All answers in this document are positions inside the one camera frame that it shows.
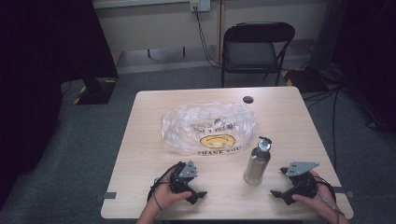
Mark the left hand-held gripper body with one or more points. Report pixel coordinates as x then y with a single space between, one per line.
187 170

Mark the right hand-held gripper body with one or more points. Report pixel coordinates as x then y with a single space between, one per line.
303 185

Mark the stainless steel water bottle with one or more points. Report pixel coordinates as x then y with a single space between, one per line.
257 165

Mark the clear plastic bag yellow smiley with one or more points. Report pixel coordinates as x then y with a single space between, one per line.
199 124

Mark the person's right hand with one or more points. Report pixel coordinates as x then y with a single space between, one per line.
323 199

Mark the person's left hand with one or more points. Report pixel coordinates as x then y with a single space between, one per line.
165 196

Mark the black box on floor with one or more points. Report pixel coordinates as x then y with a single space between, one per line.
306 80

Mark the black stand base yellow stripes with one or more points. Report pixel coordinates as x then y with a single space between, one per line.
96 91

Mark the black folding chair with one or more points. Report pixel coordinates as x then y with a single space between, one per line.
250 54

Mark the black curtain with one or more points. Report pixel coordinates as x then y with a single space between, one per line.
37 62
367 46

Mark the grey metal table bracket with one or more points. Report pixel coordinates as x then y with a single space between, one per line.
107 195
344 192

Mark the white wall outlet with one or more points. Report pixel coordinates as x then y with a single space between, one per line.
200 4

